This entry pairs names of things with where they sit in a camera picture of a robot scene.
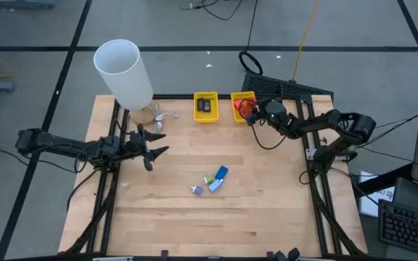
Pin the white label strip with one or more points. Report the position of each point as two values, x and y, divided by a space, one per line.
314 259
112 259

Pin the black table clamp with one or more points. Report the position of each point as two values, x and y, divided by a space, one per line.
164 253
270 254

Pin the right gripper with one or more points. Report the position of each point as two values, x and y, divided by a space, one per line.
259 115

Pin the white paper sheet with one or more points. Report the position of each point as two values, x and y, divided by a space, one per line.
370 206

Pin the black computer keyboard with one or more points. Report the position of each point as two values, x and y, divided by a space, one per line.
408 228

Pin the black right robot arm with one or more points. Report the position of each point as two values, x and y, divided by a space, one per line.
314 125

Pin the black mesh panel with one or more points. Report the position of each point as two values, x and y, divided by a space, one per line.
267 85

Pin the green white wall charger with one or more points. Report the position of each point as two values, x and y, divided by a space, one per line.
209 179

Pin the light blue multiport charger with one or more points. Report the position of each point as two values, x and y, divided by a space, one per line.
215 185

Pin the blue wall charger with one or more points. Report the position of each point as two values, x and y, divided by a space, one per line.
221 173

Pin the silver metal bracket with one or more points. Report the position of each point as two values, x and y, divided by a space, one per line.
310 154

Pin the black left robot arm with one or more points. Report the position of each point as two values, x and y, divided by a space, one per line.
60 145

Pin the purple white wall charger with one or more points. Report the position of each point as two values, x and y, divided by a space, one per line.
196 190

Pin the black desk edge bar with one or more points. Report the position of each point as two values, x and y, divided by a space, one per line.
383 180

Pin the yellow plastic basket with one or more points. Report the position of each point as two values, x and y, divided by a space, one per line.
206 116
235 117

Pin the white cylindrical tube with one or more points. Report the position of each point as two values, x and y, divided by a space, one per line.
122 72

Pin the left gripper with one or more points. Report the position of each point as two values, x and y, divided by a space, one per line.
136 145

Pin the black digital display device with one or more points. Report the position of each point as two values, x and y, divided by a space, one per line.
207 106

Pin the red square wall charger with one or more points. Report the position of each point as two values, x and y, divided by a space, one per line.
247 109

